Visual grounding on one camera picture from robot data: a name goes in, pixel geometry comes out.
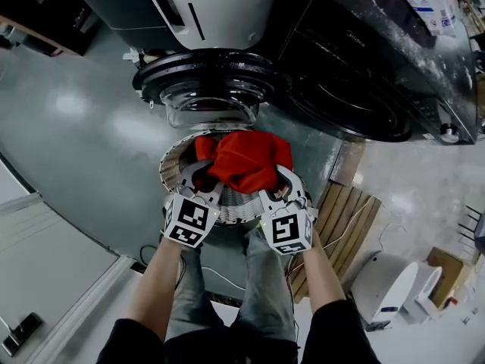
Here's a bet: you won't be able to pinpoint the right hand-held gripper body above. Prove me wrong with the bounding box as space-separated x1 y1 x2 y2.
258 190 318 256

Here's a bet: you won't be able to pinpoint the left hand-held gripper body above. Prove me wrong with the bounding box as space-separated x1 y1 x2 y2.
163 186 221 249

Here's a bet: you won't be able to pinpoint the white slatted laundry basket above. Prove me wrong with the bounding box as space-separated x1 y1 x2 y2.
158 128 316 228

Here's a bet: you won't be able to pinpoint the red clothes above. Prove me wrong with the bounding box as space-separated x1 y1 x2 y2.
194 130 295 196

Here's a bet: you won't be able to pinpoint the white grey washing machine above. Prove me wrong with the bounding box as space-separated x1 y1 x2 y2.
62 0 282 54

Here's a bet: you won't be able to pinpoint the person's right forearm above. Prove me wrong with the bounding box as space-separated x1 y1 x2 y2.
298 232 348 318

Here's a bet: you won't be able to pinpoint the person's left forearm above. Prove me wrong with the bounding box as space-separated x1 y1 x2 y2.
126 236 202 344

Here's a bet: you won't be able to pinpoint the round glass washing machine door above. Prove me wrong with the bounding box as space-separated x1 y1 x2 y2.
132 50 293 130

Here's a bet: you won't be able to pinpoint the black front-load washing machine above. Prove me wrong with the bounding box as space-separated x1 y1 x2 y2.
278 0 479 146

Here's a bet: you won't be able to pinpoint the wooden slatted pallet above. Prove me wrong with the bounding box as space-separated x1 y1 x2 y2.
286 181 384 303

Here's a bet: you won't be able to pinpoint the brown wooden board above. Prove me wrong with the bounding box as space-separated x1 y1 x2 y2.
328 141 368 188

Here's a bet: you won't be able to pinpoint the person's legs in grey jeans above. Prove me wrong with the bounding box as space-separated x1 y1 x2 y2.
164 227 299 364

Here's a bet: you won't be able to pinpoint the person's black shirt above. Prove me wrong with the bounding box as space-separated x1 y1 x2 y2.
95 299 383 364

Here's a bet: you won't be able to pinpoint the white floor appliance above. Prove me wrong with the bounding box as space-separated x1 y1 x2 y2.
349 249 445 332

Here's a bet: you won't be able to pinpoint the grey door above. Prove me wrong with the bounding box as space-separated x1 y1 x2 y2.
0 190 134 364

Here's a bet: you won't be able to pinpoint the brown cardboard box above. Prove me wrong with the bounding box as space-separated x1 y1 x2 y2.
425 246 481 311

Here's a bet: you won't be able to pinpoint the black metal rack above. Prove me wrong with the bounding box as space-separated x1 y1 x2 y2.
457 204 485 258

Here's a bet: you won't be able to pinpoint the dark cabinet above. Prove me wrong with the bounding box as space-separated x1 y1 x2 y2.
0 0 102 58

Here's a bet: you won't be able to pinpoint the white cable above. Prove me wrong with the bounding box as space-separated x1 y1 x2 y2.
286 195 408 280

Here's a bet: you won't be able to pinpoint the black door handle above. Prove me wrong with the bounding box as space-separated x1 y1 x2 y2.
0 312 44 356

